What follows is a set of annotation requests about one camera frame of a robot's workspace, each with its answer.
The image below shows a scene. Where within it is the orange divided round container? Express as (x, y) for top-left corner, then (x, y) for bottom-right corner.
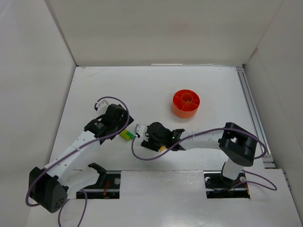
(172, 89), (200, 119)

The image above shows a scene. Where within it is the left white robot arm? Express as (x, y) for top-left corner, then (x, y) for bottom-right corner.
(28, 104), (134, 213)

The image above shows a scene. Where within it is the lime green lego stack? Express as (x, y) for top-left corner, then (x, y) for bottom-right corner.
(119, 130), (134, 141)

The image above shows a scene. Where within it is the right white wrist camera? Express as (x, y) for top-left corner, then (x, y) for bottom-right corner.
(134, 124), (147, 138)

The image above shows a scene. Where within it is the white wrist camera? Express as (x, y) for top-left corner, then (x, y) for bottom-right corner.
(94, 100), (109, 113)
(134, 124), (147, 138)

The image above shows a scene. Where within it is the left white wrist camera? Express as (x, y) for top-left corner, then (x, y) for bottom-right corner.
(94, 100), (109, 113)

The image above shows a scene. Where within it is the aluminium rail right side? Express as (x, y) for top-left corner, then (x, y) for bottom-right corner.
(236, 67), (276, 169)

